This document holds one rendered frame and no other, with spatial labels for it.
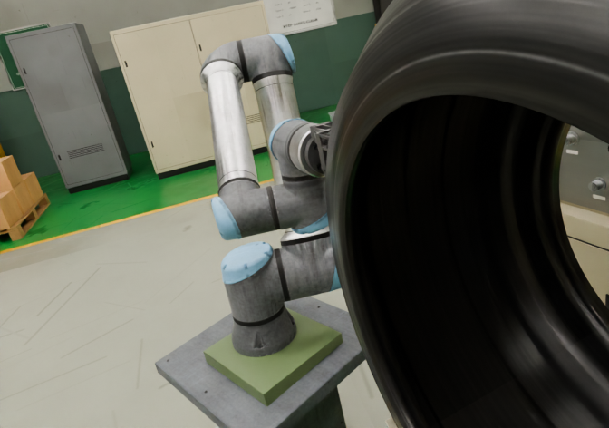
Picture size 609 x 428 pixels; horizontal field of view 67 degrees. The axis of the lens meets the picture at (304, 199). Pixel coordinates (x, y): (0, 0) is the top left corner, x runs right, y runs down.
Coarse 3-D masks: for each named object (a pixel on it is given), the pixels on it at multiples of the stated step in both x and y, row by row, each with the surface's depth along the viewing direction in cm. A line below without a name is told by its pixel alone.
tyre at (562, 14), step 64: (448, 0) 25; (512, 0) 22; (576, 0) 19; (384, 64) 32; (448, 64) 26; (512, 64) 22; (576, 64) 19; (384, 128) 37; (448, 128) 58; (512, 128) 60; (384, 192) 58; (448, 192) 63; (512, 192) 64; (384, 256) 61; (448, 256) 64; (512, 256) 66; (384, 320) 59; (448, 320) 63; (512, 320) 65; (576, 320) 61; (384, 384) 51; (448, 384) 60; (512, 384) 60; (576, 384) 60
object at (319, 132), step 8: (312, 128) 76; (320, 128) 76; (328, 128) 74; (312, 136) 77; (320, 136) 70; (328, 136) 68; (312, 144) 77; (320, 144) 71; (304, 152) 78; (312, 152) 77; (320, 152) 72; (312, 160) 78; (320, 160) 78; (312, 168) 78; (320, 168) 79
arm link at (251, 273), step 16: (240, 256) 126; (256, 256) 123; (272, 256) 126; (224, 272) 124; (240, 272) 121; (256, 272) 121; (272, 272) 123; (240, 288) 122; (256, 288) 122; (272, 288) 123; (240, 304) 124; (256, 304) 124; (272, 304) 126; (240, 320) 127; (256, 320) 125
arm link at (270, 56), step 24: (240, 48) 126; (264, 48) 126; (288, 48) 127; (264, 72) 126; (288, 72) 129; (264, 96) 127; (288, 96) 127; (264, 120) 129; (288, 240) 126; (312, 240) 124; (288, 264) 124; (312, 264) 124; (288, 288) 124; (312, 288) 125; (336, 288) 128
